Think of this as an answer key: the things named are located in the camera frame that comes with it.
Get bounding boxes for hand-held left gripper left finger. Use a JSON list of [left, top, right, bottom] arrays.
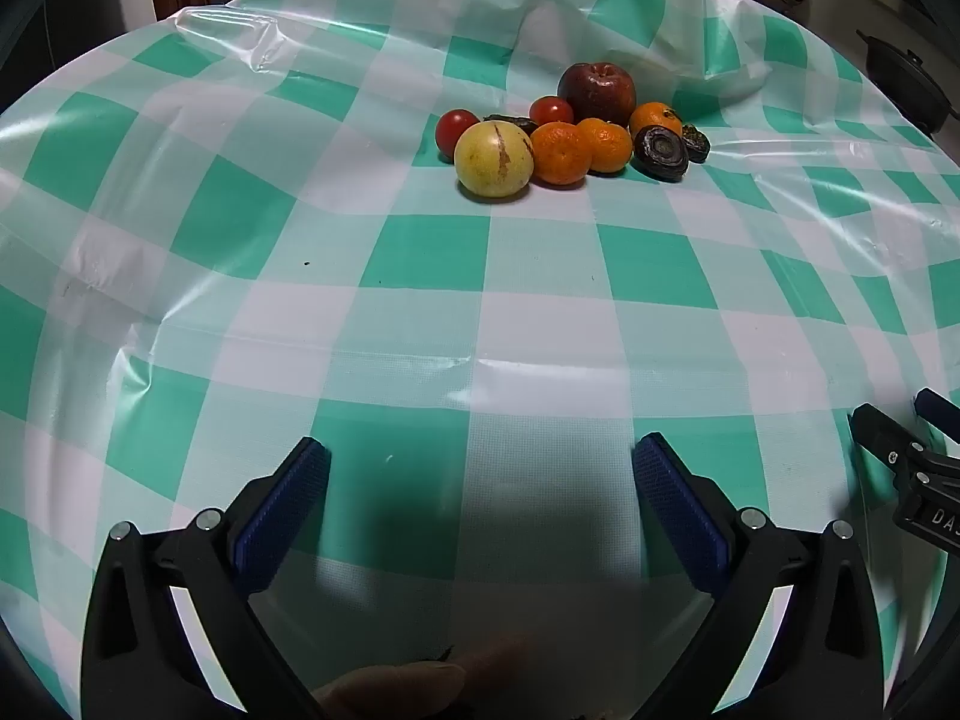
[[81, 436, 332, 720]]

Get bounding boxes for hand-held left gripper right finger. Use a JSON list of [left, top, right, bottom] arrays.
[[632, 433, 886, 720]]

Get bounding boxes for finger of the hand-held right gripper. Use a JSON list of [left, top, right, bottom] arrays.
[[850, 403, 960, 482], [913, 388, 960, 437]]

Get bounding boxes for orange mandarin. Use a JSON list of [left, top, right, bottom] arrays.
[[530, 121, 593, 186], [575, 117, 633, 173], [628, 101, 684, 140]]

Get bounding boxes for round yellow-green fruit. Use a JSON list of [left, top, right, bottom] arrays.
[[454, 121, 536, 197]]

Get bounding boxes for red tomato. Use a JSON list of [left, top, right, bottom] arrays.
[[529, 95, 575, 128], [435, 109, 481, 160]]

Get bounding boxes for person's left hand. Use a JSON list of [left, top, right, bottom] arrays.
[[311, 634, 530, 720]]

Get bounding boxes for green white checked tablecloth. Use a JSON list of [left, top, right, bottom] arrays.
[[0, 0, 960, 720]]

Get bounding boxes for black cooking pot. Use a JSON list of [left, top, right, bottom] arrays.
[[855, 30, 960, 137]]

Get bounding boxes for dark red apple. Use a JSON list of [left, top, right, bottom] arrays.
[[557, 61, 637, 128]]

